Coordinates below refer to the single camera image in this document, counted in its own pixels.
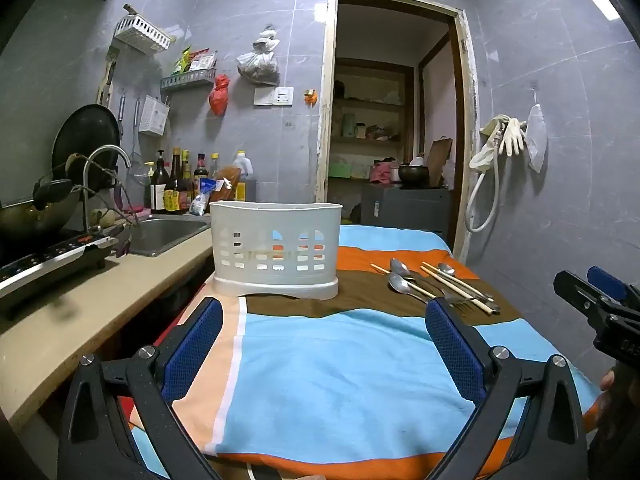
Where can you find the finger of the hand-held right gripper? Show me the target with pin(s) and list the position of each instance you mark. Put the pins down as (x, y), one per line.
(607, 282)
(575, 290)

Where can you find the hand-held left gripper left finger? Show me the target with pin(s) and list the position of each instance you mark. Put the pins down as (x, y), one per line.
(195, 345)

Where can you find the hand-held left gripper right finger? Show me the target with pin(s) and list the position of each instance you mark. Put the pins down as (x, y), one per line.
(455, 350)

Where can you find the silver metal spoon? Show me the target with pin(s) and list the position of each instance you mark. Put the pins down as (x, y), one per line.
(462, 303)

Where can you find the silver metal fork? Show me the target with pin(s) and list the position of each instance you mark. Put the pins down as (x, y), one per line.
(382, 270)

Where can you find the white plastic utensil basket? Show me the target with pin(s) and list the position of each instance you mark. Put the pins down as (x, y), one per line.
(275, 220)

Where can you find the person's right hand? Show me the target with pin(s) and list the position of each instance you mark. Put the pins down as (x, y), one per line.
(609, 381)

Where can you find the steel sink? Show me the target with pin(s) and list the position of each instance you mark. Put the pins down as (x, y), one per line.
(165, 235)

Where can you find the beige kitchen counter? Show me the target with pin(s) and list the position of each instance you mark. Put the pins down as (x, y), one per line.
(75, 320)

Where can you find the striped blanket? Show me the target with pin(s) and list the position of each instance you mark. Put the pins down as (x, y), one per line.
(325, 360)

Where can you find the blue and white packet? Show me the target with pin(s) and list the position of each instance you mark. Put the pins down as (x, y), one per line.
(202, 200)

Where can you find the pink dish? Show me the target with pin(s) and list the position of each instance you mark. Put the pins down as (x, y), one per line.
(134, 209)

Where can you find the grey cabinet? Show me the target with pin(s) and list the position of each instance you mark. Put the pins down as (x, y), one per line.
(400, 210)

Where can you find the row of sauce bottles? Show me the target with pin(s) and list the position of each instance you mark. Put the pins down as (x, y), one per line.
(160, 190)

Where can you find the hanging translucent plastic bag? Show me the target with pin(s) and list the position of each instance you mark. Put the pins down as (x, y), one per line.
(536, 135)

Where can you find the induction cooker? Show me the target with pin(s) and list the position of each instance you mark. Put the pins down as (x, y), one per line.
(50, 260)

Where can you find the cream rubber gloves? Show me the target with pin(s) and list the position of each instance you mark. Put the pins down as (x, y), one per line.
(510, 135)

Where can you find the brown packet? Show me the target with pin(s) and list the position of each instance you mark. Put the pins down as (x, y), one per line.
(229, 177)

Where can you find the clear oil jug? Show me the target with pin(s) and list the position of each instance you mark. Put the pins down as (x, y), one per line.
(245, 180)

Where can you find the black pot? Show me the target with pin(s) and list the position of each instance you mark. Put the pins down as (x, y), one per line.
(412, 175)

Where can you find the wooden cutting board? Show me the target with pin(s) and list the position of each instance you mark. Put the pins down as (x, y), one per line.
(441, 160)

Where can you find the pink cloth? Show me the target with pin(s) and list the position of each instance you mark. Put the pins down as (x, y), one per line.
(384, 172)

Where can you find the green box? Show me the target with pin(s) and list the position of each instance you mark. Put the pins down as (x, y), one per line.
(341, 170)

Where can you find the steel faucet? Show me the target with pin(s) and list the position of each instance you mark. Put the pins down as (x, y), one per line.
(107, 149)

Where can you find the black hanging wok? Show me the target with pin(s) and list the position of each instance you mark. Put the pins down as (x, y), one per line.
(85, 130)

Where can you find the hanging metal strainer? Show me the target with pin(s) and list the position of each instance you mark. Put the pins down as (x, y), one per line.
(136, 110)

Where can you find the hanging metal ladle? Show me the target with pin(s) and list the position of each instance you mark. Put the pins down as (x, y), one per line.
(121, 110)

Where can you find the red plastic bag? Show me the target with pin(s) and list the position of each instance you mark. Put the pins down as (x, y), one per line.
(219, 97)

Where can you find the green jar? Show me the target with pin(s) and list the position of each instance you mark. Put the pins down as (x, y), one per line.
(349, 125)

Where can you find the wooden shelf unit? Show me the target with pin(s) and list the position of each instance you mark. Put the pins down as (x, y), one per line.
(367, 105)

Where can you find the light wooden hanging board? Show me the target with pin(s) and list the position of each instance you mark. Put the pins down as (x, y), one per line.
(107, 80)

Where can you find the colourful seasoning packets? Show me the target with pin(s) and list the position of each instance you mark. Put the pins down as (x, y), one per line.
(197, 62)

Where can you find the clear plastic bag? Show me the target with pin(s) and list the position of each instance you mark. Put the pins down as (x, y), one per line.
(257, 65)

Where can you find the white wall utensil holder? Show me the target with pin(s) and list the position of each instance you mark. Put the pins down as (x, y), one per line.
(152, 117)

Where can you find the white wall socket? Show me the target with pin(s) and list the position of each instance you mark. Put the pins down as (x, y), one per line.
(272, 96)

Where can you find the grey wall shelf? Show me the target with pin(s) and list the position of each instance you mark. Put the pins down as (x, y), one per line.
(187, 80)

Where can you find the worn door frame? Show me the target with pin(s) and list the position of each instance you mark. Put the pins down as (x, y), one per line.
(325, 110)

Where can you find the orange wall hook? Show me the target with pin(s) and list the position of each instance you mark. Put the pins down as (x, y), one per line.
(310, 96)

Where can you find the white wall basket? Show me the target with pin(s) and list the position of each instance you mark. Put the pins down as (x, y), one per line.
(142, 30)

